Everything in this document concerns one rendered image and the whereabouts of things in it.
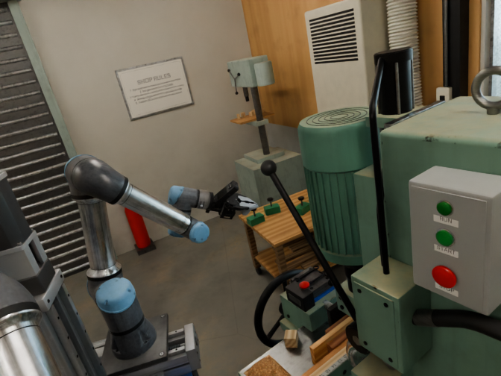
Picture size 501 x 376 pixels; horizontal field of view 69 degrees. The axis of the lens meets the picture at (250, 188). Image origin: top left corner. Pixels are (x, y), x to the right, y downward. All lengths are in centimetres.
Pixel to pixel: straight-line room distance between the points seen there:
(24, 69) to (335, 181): 313
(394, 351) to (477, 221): 28
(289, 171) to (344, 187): 252
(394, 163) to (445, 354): 33
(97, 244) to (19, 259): 43
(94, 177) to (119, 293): 38
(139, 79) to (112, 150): 71
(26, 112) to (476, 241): 344
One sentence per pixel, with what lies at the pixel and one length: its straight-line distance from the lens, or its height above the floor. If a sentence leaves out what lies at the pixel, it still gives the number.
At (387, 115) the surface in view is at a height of 152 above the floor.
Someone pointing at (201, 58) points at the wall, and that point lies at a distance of 384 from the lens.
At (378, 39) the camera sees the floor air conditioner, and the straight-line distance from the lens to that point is 236.
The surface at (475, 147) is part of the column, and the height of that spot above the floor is 151.
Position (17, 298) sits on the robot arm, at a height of 140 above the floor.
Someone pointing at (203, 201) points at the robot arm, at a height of 116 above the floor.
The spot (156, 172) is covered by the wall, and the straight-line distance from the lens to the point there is 379.
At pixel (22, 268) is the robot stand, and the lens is 97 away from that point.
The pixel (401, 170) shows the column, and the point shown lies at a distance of 58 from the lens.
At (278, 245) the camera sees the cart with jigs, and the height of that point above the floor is 51.
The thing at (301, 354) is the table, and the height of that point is 90.
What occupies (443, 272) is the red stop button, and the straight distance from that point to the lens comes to 52.
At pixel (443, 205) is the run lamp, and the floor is 146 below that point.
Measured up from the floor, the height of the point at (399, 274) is 130.
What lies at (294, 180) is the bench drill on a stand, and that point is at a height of 49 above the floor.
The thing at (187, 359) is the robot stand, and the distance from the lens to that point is 139.
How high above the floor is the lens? 168
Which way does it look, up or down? 21 degrees down
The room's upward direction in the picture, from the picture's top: 12 degrees counter-clockwise
